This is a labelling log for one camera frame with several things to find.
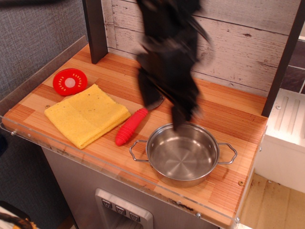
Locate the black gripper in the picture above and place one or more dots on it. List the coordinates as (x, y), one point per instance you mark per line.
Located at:
(166, 70)

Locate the stainless steel pot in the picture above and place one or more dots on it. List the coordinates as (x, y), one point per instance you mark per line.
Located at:
(184, 157)

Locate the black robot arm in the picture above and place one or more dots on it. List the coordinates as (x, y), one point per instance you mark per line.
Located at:
(165, 20)

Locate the yellow folded cloth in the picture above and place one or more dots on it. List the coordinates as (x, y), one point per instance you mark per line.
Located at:
(86, 116)

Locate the red toy tomato slice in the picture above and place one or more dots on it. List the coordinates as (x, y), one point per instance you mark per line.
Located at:
(70, 81)

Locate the grey toy fridge cabinet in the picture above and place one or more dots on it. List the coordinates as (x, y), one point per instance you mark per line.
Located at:
(78, 183)

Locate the silver dispenser panel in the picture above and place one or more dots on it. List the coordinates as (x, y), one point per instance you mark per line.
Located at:
(117, 212)

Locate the clear acrylic edge guard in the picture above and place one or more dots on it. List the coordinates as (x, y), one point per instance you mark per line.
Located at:
(217, 200)

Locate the red-handled metal fork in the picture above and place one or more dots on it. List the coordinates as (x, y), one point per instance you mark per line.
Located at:
(133, 122)

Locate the dark right cabinet post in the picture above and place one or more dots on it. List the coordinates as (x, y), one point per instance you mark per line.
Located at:
(285, 59)

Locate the dark cabinet post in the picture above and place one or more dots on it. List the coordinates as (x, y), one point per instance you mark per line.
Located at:
(285, 59)
(95, 27)

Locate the dark left cabinet post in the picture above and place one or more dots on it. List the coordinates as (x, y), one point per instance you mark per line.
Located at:
(95, 27)

